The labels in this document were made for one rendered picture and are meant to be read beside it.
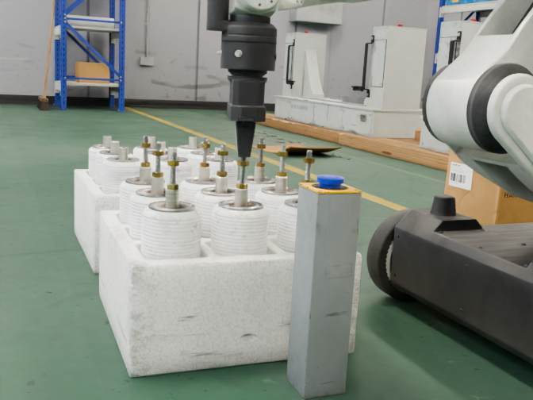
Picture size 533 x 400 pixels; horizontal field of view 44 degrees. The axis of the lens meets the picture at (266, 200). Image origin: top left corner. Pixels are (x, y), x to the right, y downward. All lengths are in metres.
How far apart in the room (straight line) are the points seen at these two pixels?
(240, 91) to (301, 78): 4.66
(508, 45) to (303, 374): 0.60
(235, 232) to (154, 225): 0.13
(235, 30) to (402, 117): 3.53
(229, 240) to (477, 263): 0.43
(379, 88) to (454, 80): 3.35
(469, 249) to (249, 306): 0.41
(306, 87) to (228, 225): 4.60
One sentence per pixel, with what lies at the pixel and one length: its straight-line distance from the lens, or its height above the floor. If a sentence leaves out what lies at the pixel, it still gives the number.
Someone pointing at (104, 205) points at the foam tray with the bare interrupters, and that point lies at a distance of 1.52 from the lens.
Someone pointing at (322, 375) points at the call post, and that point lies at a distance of 1.02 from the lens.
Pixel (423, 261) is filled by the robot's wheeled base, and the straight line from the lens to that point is 1.31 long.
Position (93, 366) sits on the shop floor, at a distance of 1.12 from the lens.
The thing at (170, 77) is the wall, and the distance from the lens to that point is 7.57.
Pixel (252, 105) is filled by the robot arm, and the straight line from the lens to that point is 1.04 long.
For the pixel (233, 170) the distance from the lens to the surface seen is 1.62.
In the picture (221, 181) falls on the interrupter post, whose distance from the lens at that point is 1.20.
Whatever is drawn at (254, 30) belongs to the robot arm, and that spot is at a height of 0.53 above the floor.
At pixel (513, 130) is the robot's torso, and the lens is 1.08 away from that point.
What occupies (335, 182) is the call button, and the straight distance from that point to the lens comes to 0.95.
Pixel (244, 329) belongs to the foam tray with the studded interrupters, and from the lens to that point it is 1.09.
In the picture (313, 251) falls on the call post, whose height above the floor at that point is 0.23.
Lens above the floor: 0.48
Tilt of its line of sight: 11 degrees down
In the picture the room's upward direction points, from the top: 3 degrees clockwise
